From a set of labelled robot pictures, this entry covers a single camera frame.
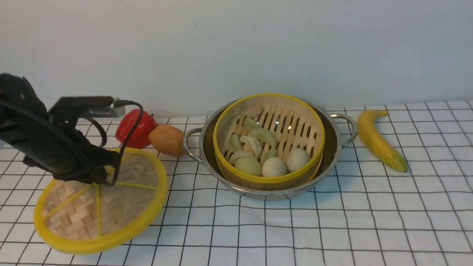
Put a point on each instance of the white round bun upper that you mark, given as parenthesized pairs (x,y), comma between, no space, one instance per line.
(297,159)

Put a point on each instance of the red bell pepper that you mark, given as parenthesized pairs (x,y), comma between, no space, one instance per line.
(139,138)

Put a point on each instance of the pale green round bun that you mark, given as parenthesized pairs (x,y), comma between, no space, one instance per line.
(249,165)

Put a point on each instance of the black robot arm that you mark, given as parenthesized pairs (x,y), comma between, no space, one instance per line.
(21,105)

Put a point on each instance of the stainless steel pot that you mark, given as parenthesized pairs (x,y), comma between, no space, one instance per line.
(340,131)

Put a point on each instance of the white round bun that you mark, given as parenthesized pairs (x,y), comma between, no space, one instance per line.
(274,167)
(297,159)

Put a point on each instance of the white dumpling lower left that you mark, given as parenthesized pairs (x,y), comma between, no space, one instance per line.
(238,154)

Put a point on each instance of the yellow banana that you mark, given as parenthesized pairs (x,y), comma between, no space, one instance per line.
(374,141)

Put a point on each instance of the yellow bamboo steamer lid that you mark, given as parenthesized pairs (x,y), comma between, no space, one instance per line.
(80,219)

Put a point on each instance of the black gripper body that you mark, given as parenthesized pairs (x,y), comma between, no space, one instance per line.
(51,153)

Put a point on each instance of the green dumpling upper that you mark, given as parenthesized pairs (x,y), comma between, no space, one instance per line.
(249,124)

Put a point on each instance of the green dumpling right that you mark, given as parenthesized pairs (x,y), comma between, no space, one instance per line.
(264,135)

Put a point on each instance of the brown potato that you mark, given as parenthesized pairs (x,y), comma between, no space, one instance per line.
(167,139)

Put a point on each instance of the green dumpling left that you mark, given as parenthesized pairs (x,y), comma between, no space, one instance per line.
(235,143)

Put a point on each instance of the white pleated dumpling centre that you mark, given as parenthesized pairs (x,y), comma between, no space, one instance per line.
(253,144)

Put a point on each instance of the pale pink dumpling top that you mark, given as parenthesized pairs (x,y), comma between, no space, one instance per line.
(253,112)

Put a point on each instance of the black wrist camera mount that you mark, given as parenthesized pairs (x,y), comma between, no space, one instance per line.
(70,109)

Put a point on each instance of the white grid tablecloth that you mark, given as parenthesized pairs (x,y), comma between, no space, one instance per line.
(362,214)

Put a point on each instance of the white round bun lower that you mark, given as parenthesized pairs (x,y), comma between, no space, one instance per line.
(274,167)

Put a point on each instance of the yellow bamboo steamer basket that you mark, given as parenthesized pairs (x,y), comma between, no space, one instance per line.
(231,122)

